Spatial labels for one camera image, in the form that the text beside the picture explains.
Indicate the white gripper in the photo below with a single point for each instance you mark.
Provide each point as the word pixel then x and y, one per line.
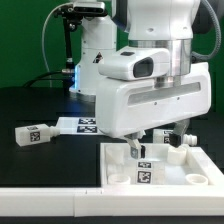
pixel 123 108

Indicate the white marker sheet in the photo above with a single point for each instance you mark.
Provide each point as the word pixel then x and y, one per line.
pixel 77 126

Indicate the white square tabletop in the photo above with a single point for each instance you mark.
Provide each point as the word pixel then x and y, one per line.
pixel 186 166

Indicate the white front fence bar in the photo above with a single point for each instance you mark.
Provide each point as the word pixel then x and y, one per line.
pixel 113 201

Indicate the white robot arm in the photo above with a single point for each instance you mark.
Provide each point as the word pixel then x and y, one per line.
pixel 188 29

